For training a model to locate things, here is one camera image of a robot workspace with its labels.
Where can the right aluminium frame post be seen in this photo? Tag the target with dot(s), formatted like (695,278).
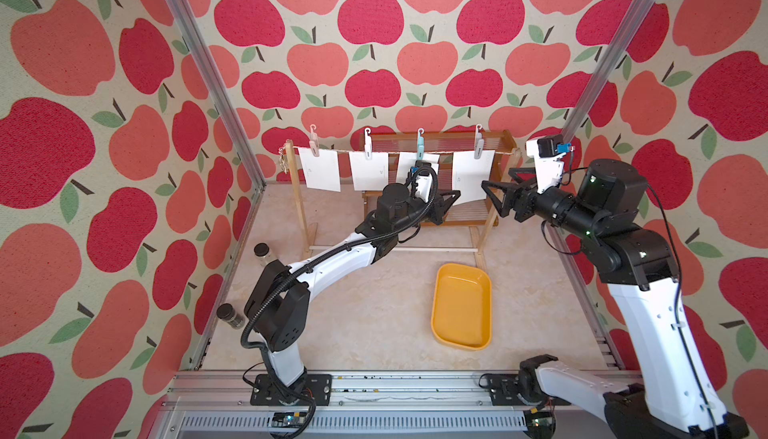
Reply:
(636,13)

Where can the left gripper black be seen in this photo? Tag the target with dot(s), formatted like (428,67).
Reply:
(439,207)

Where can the left aluminium frame post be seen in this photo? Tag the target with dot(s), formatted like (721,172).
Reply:
(206,64)

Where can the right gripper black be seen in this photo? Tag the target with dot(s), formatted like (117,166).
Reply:
(525,194)

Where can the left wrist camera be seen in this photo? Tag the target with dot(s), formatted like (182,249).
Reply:
(422,180)

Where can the grey clothespin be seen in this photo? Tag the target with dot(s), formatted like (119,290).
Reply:
(478,142)

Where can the white clothespin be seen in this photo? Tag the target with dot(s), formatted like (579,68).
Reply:
(368,147)

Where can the teal clothespin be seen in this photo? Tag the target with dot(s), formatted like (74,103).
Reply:
(420,144)

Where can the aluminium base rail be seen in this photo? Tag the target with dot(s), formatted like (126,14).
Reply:
(358,404)

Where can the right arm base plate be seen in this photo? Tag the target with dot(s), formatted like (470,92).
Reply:
(517,390)

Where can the white postcard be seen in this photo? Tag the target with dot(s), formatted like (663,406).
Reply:
(468,174)
(370,171)
(407,161)
(321,171)

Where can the wooden string stand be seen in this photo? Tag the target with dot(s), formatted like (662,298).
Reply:
(378,234)

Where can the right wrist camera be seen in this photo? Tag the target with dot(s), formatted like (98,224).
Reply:
(548,153)

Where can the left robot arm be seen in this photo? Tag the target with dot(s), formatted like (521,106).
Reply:
(277,309)

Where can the aluminium frame post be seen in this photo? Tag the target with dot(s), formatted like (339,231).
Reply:
(206,64)
(636,13)

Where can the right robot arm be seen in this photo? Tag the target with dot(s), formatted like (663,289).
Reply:
(676,399)

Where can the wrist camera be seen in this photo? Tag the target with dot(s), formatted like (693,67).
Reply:
(548,153)
(422,180)

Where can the yellow plastic tray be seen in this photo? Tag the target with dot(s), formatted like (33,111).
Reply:
(462,307)

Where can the wooden shelf rack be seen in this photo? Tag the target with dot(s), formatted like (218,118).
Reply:
(444,144)

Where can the pink clothespin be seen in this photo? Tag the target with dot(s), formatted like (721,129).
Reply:
(314,141)

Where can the glass jar black lid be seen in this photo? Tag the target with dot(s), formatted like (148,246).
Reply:
(264,253)

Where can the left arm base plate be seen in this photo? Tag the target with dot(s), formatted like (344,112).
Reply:
(309,386)

